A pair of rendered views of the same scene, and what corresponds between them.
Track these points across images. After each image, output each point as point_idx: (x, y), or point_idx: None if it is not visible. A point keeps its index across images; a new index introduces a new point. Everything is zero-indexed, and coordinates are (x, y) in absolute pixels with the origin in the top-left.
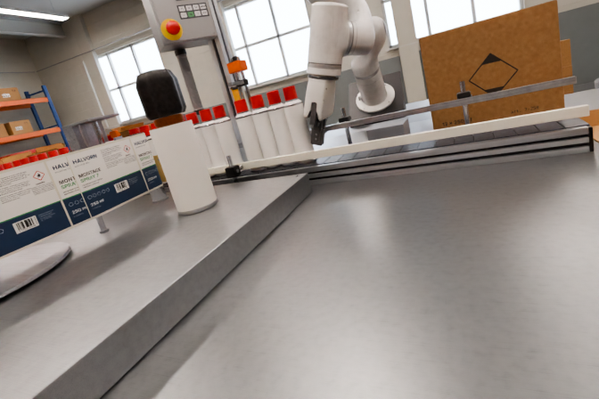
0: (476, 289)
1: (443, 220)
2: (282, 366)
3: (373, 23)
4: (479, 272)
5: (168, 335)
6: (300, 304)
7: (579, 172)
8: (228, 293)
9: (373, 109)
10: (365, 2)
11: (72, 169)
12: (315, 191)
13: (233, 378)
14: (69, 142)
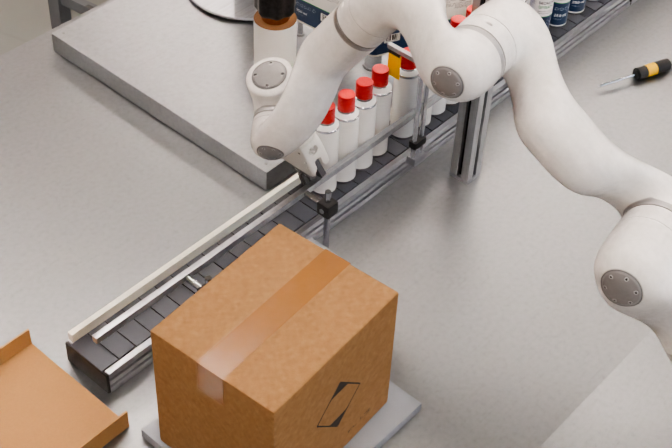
0: (11, 185)
1: (82, 217)
2: (38, 118)
3: (602, 246)
4: (19, 193)
5: (106, 87)
6: (73, 133)
7: (50, 314)
8: (121, 110)
9: None
10: (273, 114)
11: None
12: (265, 193)
13: (48, 105)
14: None
